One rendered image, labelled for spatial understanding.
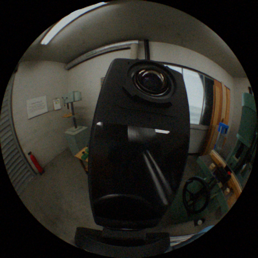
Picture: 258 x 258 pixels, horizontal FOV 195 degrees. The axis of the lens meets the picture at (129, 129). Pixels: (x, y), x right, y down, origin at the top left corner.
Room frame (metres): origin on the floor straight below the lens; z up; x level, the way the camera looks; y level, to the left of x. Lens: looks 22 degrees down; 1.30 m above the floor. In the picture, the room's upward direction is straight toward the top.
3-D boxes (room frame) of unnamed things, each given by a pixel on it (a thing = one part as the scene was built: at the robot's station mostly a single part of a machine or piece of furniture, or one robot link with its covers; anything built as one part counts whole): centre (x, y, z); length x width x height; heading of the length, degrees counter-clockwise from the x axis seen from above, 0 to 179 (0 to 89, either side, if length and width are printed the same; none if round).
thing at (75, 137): (1.43, 1.25, 0.79); 0.62 x 0.48 x 1.58; 76
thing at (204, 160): (0.03, -0.65, 0.87); 0.61 x 0.30 x 0.06; 175
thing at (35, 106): (0.96, 2.12, 1.48); 0.64 x 0.02 x 0.46; 168
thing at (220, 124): (0.51, -1.55, 0.58); 0.27 x 0.25 x 1.16; 167
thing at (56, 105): (1.55, 1.97, 1.42); 0.23 x 0.06 x 0.34; 168
